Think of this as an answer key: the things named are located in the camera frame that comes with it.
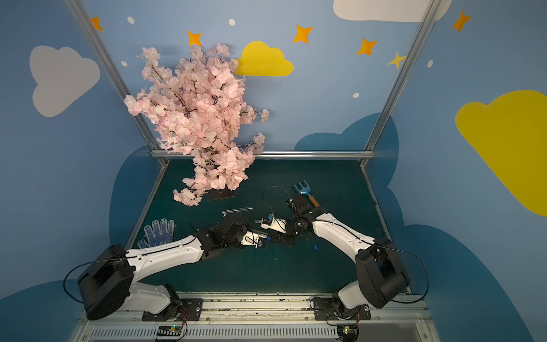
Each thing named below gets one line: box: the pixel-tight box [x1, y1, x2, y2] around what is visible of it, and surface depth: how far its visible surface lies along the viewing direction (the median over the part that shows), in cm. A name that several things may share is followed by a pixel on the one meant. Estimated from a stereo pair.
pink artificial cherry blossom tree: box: [123, 44, 270, 207], surface depth 72 cm
